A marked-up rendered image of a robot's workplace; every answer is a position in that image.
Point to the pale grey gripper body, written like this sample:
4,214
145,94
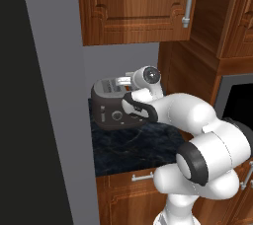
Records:
123,81

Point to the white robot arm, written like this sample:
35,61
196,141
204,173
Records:
204,136

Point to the toasted bread slice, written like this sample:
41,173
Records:
126,88

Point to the dark grey toaster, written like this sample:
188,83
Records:
108,110

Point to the wooden tall oven cabinet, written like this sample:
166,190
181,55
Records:
204,38

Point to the built-in black oven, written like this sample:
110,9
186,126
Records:
238,100

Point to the wooden base cupboard door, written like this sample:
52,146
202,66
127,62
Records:
242,202

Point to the wooden wall cupboard door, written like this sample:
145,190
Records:
131,5

